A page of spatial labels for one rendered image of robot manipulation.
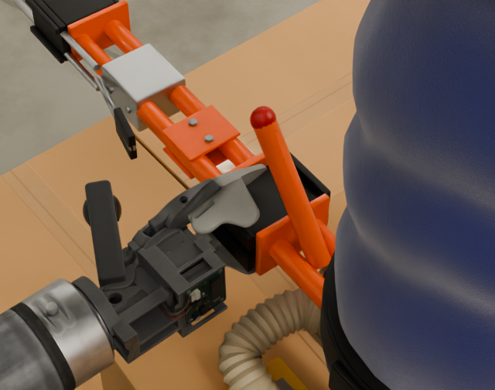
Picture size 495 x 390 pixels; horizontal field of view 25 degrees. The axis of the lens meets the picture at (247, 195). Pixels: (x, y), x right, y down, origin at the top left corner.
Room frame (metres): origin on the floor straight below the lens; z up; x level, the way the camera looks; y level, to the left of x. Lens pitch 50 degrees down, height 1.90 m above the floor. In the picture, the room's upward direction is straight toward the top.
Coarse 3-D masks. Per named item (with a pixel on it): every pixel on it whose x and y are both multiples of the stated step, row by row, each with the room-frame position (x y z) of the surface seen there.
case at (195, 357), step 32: (256, 288) 0.68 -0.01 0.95; (288, 288) 0.68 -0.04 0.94; (224, 320) 0.64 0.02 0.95; (160, 352) 0.60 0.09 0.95; (192, 352) 0.60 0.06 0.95; (288, 352) 0.60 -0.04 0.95; (320, 352) 0.60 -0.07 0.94; (128, 384) 0.57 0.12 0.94; (160, 384) 0.57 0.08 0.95; (192, 384) 0.57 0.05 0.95; (224, 384) 0.57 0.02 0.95; (320, 384) 0.57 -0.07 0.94
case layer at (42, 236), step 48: (336, 0) 1.61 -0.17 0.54; (240, 48) 1.48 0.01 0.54; (288, 48) 1.48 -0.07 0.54; (336, 48) 1.48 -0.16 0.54; (240, 96) 1.36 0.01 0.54; (288, 96) 1.36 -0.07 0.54; (336, 96) 1.36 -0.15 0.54; (96, 144) 1.25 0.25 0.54; (144, 144) 1.26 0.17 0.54; (288, 144) 1.25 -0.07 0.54; (336, 144) 1.25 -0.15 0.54; (0, 192) 1.15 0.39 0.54; (48, 192) 1.15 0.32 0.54; (144, 192) 1.15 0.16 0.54; (336, 192) 1.15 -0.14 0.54; (0, 240) 1.05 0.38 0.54; (48, 240) 1.05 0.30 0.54; (0, 288) 0.96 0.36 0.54; (96, 384) 0.80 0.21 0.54
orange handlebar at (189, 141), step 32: (128, 32) 0.92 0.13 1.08; (192, 96) 0.82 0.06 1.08; (160, 128) 0.78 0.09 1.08; (192, 128) 0.77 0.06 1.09; (224, 128) 0.77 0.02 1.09; (192, 160) 0.73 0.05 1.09; (224, 160) 0.75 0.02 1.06; (320, 224) 0.65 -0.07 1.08; (288, 256) 0.62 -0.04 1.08; (320, 288) 0.58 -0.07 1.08
